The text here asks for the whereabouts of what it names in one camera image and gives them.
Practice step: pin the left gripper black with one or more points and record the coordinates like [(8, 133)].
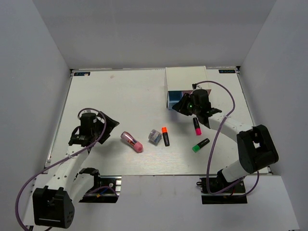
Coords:
[(111, 123)]

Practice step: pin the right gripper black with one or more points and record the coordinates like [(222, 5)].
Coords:
[(181, 106)]

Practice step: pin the light blue small drawer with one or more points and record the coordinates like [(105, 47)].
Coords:
[(173, 97)]

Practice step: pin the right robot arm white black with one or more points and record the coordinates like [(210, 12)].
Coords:
[(256, 149)]

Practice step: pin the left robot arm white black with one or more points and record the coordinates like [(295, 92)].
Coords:
[(53, 204)]

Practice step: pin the pink small drawer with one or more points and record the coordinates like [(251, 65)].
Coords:
[(196, 91)]

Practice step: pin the white drawer organizer box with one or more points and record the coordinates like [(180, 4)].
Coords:
[(182, 78)]

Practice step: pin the pink cap highlighter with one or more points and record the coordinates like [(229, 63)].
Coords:
[(197, 128)]

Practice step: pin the orange cap highlighter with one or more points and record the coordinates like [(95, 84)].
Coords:
[(165, 136)]

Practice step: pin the pink cap pencil tube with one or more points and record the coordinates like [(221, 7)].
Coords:
[(132, 142)]

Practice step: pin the green cap highlighter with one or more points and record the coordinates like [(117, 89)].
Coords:
[(200, 145)]

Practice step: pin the right corner label sticker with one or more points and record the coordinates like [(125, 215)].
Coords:
[(226, 71)]

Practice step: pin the corner label sticker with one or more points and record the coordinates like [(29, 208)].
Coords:
[(226, 71), (81, 74)]

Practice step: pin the left corner label sticker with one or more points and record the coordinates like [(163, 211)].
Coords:
[(81, 74)]

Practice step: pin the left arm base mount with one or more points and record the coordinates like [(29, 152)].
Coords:
[(106, 191)]

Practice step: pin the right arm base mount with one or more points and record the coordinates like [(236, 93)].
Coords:
[(231, 196)]

